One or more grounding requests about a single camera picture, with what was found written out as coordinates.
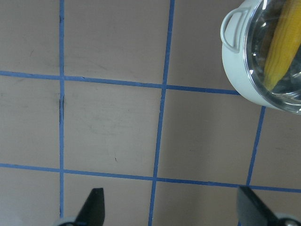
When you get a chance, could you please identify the brown paper table cover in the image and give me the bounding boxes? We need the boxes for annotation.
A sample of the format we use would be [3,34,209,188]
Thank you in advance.
[0,0,301,226]

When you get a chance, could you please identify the white metal cooking pot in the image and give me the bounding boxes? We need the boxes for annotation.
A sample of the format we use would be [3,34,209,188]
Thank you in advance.
[220,0,278,109]

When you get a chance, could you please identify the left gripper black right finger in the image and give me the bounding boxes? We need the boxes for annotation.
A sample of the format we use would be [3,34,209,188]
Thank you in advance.
[237,186,282,226]

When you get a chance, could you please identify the yellow corn cob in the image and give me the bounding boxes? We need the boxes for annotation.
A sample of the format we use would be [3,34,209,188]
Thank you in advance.
[263,0,301,90]

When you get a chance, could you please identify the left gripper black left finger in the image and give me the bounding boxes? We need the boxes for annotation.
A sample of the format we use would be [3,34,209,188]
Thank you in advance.
[74,188,105,226]

